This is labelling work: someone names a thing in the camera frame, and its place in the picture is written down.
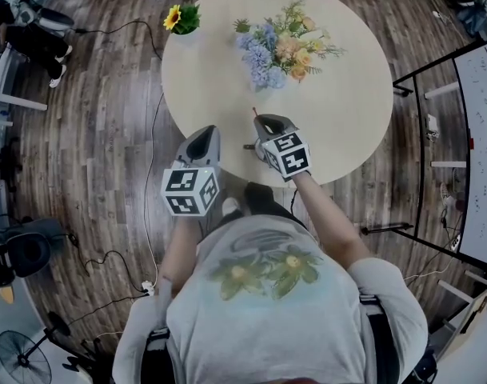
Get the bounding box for person's right forearm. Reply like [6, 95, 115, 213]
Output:
[293, 170, 382, 274]

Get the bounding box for tangled black floor cable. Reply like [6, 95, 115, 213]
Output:
[69, 232, 148, 324]

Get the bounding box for grey round seat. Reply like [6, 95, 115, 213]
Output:
[5, 218, 65, 280]

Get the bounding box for pastel flower bouquet in vase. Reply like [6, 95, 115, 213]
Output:
[231, 0, 347, 94]

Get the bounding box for black office chair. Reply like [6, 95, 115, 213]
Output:
[0, 136, 25, 194]

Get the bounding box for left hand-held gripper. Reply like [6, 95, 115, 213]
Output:
[161, 125, 223, 218]

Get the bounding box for white power adapter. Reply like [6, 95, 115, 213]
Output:
[425, 113, 442, 141]

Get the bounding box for white cup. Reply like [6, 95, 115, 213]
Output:
[242, 142, 270, 166]

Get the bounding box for black harness strap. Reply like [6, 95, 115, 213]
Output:
[358, 292, 402, 384]
[145, 326, 172, 384]

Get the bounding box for whiteboard on black stand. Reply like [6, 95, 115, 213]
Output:
[361, 36, 487, 274]

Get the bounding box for potted sunflower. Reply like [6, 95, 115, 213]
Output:
[162, 2, 202, 48]

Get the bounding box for black standing fan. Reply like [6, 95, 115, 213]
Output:
[0, 312, 73, 384]

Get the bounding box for person's dark trouser leg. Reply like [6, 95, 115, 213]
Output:
[242, 181, 308, 231]

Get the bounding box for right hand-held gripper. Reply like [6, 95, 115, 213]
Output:
[253, 114, 311, 183]

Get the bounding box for white sneaker on floor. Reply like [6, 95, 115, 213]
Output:
[439, 182, 457, 208]

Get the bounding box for white desk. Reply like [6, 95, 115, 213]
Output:
[0, 46, 49, 112]

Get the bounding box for person's white floral shirt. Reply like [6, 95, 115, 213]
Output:
[110, 214, 430, 384]

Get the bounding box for person's white shoe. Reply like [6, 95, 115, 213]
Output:
[221, 197, 242, 218]

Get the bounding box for person's left forearm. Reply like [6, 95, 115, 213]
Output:
[157, 213, 202, 295]

